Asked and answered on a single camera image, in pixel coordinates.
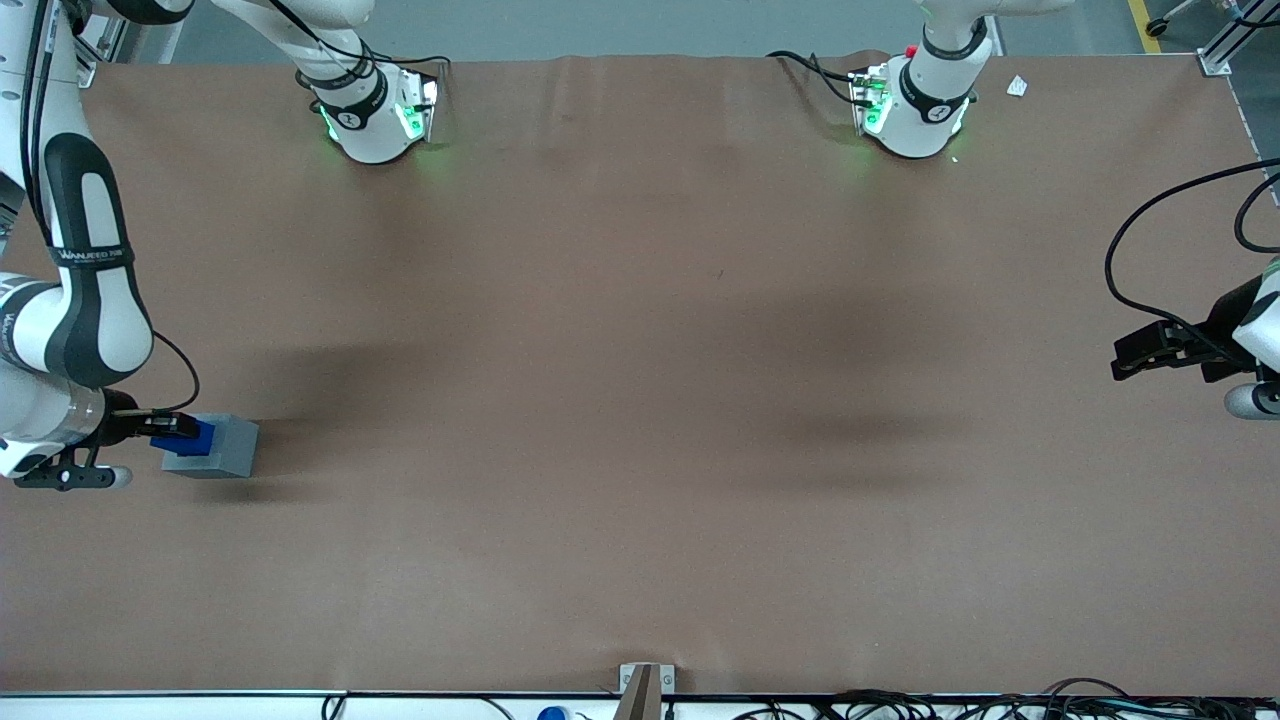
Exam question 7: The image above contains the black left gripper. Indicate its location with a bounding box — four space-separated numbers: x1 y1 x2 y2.
1112 276 1267 384

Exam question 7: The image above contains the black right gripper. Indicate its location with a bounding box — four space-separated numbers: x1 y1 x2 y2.
98 390 201 447

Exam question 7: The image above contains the blue block part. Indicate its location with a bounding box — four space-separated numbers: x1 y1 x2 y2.
150 418 217 460

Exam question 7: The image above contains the gray square base block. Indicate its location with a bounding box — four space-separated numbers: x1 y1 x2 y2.
162 414 260 480

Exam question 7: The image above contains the black caster leg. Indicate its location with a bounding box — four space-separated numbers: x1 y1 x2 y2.
1146 0 1217 39

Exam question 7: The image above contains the brown table mat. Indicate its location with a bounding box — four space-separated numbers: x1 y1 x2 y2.
0 50 1280 698

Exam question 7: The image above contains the black camera cable loop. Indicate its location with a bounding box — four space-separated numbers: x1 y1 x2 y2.
120 330 202 417

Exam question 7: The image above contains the long black looping cable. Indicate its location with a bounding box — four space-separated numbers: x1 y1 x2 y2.
1104 158 1280 351

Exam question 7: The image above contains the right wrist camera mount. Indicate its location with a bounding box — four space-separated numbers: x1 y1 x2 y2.
12 447 134 492

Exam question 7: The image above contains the short black curved cable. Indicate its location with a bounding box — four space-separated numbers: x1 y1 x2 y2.
1234 172 1280 254

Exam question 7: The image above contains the aluminium frame profile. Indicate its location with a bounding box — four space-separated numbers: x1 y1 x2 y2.
1198 0 1280 77
74 10 161 89

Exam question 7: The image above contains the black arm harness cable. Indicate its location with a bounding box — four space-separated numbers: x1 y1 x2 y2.
20 0 57 251

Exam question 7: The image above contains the black base power cable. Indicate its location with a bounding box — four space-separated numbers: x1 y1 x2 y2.
265 0 453 73
766 49 867 107

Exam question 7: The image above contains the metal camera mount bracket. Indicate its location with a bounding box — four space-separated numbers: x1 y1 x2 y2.
611 663 677 720

